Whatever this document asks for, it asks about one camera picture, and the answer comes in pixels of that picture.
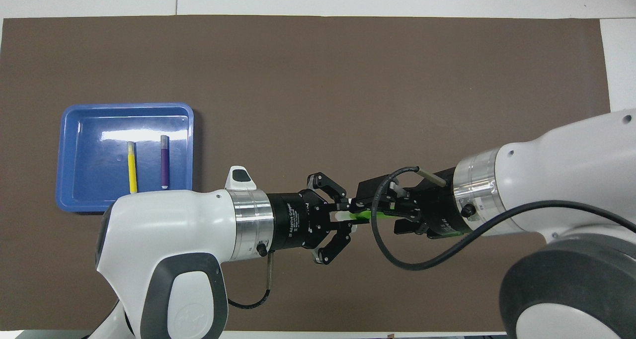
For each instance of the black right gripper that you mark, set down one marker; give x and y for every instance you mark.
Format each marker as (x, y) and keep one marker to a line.
(442, 210)

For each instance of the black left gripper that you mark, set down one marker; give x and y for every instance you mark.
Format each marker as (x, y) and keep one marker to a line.
(293, 222)

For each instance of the green marker pen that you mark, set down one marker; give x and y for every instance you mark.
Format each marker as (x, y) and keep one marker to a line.
(362, 214)

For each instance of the purple marker pen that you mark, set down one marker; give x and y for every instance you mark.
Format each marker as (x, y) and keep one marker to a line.
(165, 165)

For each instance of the yellow marker pen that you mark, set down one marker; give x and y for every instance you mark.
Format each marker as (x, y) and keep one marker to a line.
(132, 172)

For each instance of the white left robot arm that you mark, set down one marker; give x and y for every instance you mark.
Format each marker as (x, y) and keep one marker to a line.
(164, 219)

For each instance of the brown table mat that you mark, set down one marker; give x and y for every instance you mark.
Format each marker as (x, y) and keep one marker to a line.
(318, 80)

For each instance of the blue plastic tray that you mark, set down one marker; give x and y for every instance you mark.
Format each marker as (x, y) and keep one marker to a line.
(89, 180)

